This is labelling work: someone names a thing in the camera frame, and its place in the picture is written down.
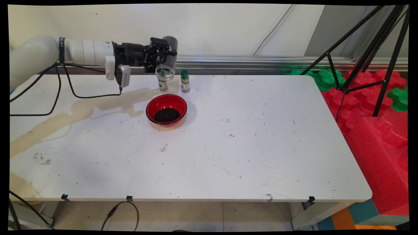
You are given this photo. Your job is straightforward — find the large red foam block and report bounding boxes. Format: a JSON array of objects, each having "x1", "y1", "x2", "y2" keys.
[{"x1": 346, "y1": 117, "x2": 409, "y2": 216}]

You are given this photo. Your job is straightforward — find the black cable with metal connector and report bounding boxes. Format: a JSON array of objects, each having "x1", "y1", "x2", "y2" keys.
[{"x1": 9, "y1": 190, "x2": 53, "y2": 228}]

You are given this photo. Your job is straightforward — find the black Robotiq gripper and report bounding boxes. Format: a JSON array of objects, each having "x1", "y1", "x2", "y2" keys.
[{"x1": 112, "y1": 37, "x2": 178, "y2": 73}]

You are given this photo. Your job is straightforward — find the dark cable strap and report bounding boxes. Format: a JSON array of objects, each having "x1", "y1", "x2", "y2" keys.
[{"x1": 59, "y1": 37, "x2": 66, "y2": 66}]

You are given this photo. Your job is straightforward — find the black seeds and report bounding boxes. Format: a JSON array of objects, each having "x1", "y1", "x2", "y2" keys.
[{"x1": 154, "y1": 108, "x2": 181, "y2": 123}]

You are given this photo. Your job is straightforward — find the silver white wrist camera box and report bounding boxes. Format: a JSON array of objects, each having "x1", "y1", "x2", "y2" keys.
[{"x1": 104, "y1": 55, "x2": 132, "y2": 88}]

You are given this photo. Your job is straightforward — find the orange foam strip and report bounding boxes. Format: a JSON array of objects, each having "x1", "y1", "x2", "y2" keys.
[{"x1": 354, "y1": 225, "x2": 397, "y2": 230}]

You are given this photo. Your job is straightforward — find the thin grey wall cable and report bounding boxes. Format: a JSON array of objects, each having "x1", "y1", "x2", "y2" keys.
[{"x1": 252, "y1": 5, "x2": 293, "y2": 56}]

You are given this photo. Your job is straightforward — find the black floor cable with plug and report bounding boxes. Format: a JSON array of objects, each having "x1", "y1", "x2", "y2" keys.
[{"x1": 101, "y1": 201, "x2": 139, "y2": 231}]

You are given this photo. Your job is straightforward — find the green foam block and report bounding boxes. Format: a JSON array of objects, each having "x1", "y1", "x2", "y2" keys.
[
  {"x1": 315, "y1": 69, "x2": 346, "y2": 92},
  {"x1": 387, "y1": 87, "x2": 409, "y2": 112},
  {"x1": 284, "y1": 69, "x2": 315, "y2": 78}
]

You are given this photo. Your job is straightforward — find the orange foam mat tile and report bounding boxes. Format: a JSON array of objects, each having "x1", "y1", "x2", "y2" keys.
[{"x1": 330, "y1": 208, "x2": 357, "y2": 230}]

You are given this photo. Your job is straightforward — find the thin black tripod cable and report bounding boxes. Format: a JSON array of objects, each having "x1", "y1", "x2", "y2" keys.
[{"x1": 336, "y1": 91, "x2": 346, "y2": 122}]

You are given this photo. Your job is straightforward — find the clear plastic jar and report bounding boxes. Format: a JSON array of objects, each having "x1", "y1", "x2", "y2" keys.
[{"x1": 155, "y1": 35, "x2": 179, "y2": 82}]

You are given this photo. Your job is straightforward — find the red bowl with black rim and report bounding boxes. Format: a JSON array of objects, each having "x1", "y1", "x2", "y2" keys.
[{"x1": 146, "y1": 94, "x2": 188, "y2": 127}]

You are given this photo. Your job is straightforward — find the aluminium wall rail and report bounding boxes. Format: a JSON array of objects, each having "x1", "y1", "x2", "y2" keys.
[{"x1": 10, "y1": 53, "x2": 409, "y2": 73}]

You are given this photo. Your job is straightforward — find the blue foam mat tile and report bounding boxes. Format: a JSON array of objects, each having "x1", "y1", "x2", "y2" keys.
[{"x1": 316, "y1": 215, "x2": 337, "y2": 231}]

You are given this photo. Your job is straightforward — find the black tripod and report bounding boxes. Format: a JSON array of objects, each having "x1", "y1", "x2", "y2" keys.
[{"x1": 300, "y1": 5, "x2": 410, "y2": 118}]

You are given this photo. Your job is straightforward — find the teal foam mat tile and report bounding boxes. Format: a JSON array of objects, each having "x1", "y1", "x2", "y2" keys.
[{"x1": 347, "y1": 198, "x2": 380, "y2": 226}]

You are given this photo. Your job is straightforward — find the green-capped spice bottle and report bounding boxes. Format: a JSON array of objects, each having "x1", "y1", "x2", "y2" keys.
[
  {"x1": 180, "y1": 69, "x2": 191, "y2": 93},
  {"x1": 158, "y1": 70, "x2": 169, "y2": 92}
]

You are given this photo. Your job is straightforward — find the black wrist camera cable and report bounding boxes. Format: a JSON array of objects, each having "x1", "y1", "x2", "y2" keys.
[{"x1": 62, "y1": 64, "x2": 123, "y2": 99}]

